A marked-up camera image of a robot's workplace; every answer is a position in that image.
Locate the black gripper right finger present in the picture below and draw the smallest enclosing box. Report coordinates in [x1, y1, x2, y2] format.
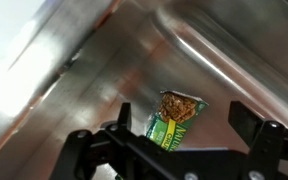
[228, 101, 288, 180]

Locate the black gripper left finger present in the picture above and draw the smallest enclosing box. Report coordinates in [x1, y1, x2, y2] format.
[48, 102, 172, 180]

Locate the green granola bar packet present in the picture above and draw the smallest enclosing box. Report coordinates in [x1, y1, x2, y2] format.
[145, 91, 208, 151]

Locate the stainless steel sink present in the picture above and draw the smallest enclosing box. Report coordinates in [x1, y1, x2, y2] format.
[0, 0, 288, 180]

